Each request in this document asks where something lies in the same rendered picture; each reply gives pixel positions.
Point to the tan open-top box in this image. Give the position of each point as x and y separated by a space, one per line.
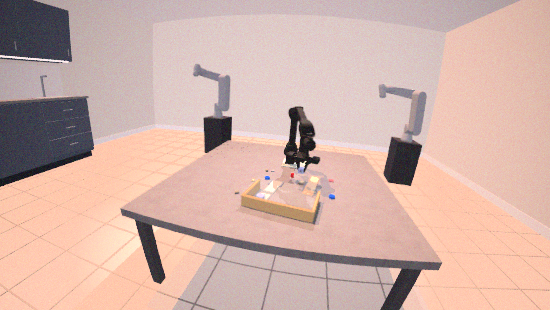
282 199

